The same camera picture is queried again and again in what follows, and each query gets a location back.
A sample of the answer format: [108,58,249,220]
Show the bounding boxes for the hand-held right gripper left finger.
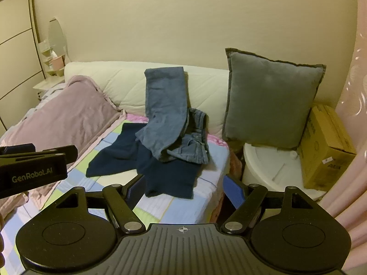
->
[56,174,147,234]

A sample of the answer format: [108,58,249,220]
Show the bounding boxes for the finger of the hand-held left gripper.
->
[0,144,36,156]
[16,146,78,164]

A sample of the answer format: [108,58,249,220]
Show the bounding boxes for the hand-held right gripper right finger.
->
[221,174,313,234]

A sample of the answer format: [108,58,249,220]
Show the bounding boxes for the blue jeans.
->
[135,66,211,164]

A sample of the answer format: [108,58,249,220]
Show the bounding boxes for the person's left hand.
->
[0,215,6,267]

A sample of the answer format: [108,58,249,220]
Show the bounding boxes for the navy garment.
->
[85,123,201,199]

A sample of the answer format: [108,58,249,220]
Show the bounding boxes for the pink pillow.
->
[0,75,127,215]

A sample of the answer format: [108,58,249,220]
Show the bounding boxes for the checked bed sheet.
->
[0,119,230,275]

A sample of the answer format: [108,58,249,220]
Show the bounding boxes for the white nightstand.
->
[32,76,66,92]

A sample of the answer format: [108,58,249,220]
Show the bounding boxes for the cream wardrobe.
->
[0,0,45,134]

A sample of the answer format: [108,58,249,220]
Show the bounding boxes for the pink tissue box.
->
[50,56,65,71]

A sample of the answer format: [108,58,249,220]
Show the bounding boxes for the cardboard box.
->
[297,104,357,191]

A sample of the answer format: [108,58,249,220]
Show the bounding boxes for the grey cushion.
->
[222,48,327,150]

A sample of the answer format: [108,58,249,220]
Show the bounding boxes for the white desktop organizer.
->
[39,41,58,76]

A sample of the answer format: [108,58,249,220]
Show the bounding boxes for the pink curtain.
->
[317,0,367,264]

